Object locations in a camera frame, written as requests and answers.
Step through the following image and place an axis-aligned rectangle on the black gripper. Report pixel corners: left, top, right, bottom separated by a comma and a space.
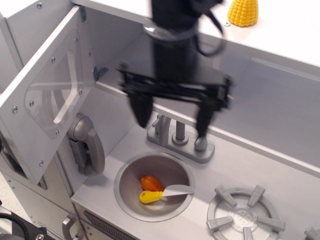
117, 37, 234, 138

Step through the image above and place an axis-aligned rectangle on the white microwave door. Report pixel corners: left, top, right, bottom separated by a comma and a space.
0, 5, 95, 185

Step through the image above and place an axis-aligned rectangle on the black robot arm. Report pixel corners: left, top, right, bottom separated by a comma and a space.
118, 0, 233, 138

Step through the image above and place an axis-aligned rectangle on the grey toy faucet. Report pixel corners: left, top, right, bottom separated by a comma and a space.
147, 114, 215, 164

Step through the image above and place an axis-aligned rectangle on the round metal sink bowl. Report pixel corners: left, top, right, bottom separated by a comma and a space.
114, 152, 195, 222

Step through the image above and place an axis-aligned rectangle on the orange toy pepper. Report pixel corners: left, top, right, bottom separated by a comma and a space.
140, 175, 165, 192

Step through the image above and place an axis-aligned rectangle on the white toy kitchen cabinet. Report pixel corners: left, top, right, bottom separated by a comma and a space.
0, 0, 320, 240

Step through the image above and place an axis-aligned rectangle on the yellow toy corn cob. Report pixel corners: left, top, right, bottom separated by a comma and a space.
227, 0, 259, 27

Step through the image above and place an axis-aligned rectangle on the grey toy stove burner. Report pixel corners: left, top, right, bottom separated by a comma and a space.
206, 185, 286, 240

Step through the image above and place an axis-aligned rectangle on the yellow handled toy knife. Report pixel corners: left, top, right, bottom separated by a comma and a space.
139, 184, 195, 204

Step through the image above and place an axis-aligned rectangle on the grey toy wall phone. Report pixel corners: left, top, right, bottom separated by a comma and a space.
67, 113, 105, 177

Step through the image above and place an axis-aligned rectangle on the grey oven door handle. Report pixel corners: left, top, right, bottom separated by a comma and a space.
62, 217, 79, 240

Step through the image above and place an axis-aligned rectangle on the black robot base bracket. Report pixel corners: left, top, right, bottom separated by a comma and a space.
0, 212, 52, 240

